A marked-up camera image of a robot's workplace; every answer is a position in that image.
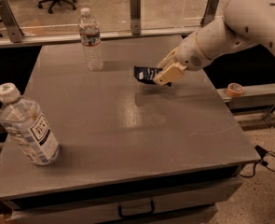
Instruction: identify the white labelled drink bottle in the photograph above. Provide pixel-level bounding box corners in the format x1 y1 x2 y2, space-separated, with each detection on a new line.
0 83 60 165

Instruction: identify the grey table drawer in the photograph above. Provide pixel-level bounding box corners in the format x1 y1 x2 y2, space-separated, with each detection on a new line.
7 176 242 224

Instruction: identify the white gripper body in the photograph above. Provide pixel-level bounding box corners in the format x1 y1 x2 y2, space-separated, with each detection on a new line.
176 33 212 71

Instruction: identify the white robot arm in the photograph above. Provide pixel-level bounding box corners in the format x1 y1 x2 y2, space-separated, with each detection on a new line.
154 0 275 86

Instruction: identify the dark blue rxbar wrapper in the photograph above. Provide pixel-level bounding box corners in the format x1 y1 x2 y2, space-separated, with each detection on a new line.
134 66 161 85

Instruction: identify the clear plastic water bottle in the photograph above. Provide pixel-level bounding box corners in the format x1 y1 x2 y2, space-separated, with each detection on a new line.
78 7 103 71

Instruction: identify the left metal glass bracket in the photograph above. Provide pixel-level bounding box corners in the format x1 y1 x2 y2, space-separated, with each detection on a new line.
0 0 24 43

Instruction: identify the metal side rail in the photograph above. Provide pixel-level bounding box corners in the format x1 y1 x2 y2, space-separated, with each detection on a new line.
217 83 275 109

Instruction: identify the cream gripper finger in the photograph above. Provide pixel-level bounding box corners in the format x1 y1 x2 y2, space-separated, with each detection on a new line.
157 48 177 68
154 63 186 86

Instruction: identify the metal glass bracket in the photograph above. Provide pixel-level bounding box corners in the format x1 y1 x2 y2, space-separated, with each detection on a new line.
200 0 220 27
130 0 141 35
0 0 24 43

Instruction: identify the middle metal glass bracket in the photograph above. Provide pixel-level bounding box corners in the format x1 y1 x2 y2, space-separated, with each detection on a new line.
130 0 141 35

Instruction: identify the right metal glass bracket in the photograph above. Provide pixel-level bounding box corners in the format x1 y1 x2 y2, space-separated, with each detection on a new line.
200 0 220 27

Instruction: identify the black floor cable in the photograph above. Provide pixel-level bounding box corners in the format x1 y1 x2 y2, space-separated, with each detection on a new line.
238 145 275 179

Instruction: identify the black drawer handle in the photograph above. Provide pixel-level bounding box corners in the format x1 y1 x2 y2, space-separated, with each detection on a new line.
117 200 155 219

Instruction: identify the orange tape roll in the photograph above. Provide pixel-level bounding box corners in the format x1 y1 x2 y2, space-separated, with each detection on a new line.
227 83 244 97

